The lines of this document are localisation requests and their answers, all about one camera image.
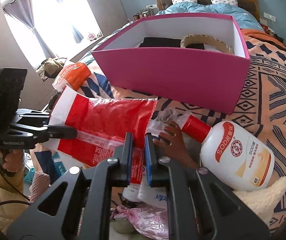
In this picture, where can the left hand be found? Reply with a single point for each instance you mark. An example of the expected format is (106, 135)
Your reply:
(13, 161)

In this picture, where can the orange navy patterned blanket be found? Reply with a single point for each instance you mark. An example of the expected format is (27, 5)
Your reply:
(261, 108)

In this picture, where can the orange wet wipes pack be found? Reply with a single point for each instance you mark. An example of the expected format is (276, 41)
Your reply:
(72, 75)

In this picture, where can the grey window curtain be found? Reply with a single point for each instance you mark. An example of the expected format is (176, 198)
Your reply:
(22, 10)

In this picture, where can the green plush toy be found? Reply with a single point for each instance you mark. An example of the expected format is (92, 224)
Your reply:
(123, 229)

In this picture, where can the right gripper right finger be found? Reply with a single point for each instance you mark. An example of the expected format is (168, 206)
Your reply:
(155, 172)

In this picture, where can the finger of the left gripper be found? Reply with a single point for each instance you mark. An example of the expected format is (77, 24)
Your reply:
(61, 132)

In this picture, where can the red white plastic bag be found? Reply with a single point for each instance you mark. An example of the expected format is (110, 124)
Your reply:
(101, 126)

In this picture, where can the white SOD lotion bottle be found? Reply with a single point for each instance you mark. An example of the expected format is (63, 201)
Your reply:
(231, 153)

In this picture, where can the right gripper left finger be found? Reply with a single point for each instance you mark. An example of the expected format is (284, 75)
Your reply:
(122, 171)

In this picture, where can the pink floral pouch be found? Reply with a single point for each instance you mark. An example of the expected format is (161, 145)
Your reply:
(149, 221)

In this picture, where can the pink cardboard box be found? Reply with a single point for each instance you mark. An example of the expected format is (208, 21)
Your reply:
(203, 78)

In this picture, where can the left tracking camera box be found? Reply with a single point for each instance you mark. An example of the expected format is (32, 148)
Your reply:
(11, 84)

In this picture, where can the woven headband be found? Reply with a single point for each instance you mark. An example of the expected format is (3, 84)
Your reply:
(208, 40)

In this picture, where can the black cloth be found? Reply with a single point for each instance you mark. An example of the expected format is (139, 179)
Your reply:
(167, 42)

